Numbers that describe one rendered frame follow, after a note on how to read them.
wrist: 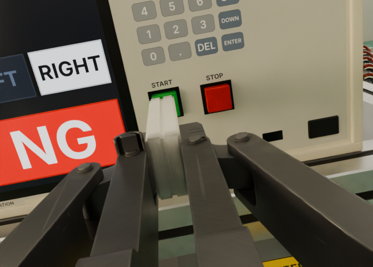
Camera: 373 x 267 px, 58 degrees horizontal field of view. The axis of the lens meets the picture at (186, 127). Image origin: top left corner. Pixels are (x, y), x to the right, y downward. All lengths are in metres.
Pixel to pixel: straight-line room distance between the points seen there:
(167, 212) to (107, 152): 0.06
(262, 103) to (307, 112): 0.04
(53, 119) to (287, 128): 0.17
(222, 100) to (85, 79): 0.10
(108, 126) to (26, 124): 0.06
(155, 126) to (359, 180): 0.17
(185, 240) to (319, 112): 0.14
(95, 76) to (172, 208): 0.11
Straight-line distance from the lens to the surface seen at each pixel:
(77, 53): 0.25
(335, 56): 0.27
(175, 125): 0.15
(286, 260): 0.27
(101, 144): 0.26
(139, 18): 0.24
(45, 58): 0.25
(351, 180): 0.27
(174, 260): 0.47
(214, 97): 0.24
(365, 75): 1.60
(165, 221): 0.25
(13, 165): 0.28
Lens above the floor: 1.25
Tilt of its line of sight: 19 degrees down
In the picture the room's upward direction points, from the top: 10 degrees counter-clockwise
